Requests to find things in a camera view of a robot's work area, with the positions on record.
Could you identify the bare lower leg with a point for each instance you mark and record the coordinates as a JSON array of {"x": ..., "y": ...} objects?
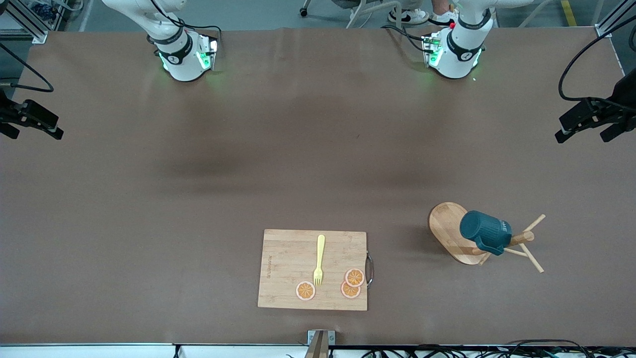
[{"x": 438, "y": 5}]

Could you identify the yellow plastic fork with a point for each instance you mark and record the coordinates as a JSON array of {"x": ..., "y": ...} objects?
[{"x": 320, "y": 248}]

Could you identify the toy orange slice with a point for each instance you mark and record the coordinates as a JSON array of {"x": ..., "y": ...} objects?
[
  {"x": 305, "y": 291},
  {"x": 349, "y": 292},
  {"x": 355, "y": 277}
]

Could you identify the white sneaker black logo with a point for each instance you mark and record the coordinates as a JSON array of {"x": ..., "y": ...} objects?
[{"x": 410, "y": 17}]

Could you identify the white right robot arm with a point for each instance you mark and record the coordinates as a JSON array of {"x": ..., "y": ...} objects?
[{"x": 184, "y": 64}]

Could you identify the dark teal cup yellow inside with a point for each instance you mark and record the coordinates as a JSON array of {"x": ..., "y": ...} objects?
[{"x": 482, "y": 231}]

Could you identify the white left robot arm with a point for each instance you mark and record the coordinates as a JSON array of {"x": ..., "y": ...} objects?
[{"x": 454, "y": 64}]

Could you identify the white table edge rail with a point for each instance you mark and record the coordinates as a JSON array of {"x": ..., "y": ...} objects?
[{"x": 99, "y": 351}]

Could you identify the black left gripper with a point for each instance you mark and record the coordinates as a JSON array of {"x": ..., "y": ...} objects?
[{"x": 627, "y": 95}]

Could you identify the wooden mug rack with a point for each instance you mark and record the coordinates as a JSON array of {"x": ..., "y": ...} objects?
[{"x": 444, "y": 226}]

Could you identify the office chair base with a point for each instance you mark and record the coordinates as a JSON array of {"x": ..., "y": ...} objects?
[{"x": 304, "y": 12}]

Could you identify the metal bracket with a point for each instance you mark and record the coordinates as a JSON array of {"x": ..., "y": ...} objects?
[{"x": 320, "y": 343}]

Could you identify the aluminium frame post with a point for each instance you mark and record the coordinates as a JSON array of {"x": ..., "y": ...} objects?
[
  {"x": 39, "y": 37},
  {"x": 602, "y": 31}
]

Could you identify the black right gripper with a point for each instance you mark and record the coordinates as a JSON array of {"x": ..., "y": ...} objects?
[{"x": 6, "y": 114}]

